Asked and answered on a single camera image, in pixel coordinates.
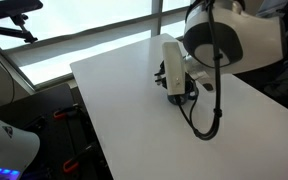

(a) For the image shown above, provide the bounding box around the black camera on mount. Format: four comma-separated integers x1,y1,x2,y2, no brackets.
0,0,44,22

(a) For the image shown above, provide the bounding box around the thin black camera cable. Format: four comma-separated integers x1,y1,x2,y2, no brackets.
0,19,17,104

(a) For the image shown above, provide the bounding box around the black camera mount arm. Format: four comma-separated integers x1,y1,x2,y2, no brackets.
0,13,39,45

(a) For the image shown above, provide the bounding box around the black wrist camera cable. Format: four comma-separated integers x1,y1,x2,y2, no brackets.
173,0,224,141

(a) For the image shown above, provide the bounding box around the grey window frame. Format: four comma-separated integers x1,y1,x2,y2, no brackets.
0,0,198,91

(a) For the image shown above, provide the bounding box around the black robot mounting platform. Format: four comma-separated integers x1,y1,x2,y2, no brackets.
0,83,115,180

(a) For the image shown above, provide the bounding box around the black perforated mounting board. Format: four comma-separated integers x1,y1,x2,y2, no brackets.
27,109,102,180

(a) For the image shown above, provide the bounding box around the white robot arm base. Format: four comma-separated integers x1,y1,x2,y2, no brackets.
0,110,41,180

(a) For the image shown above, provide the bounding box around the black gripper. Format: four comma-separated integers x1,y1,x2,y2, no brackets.
154,60,168,87

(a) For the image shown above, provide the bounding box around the black orange bar clamp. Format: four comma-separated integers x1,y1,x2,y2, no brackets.
53,105,81,122
62,142,99,174

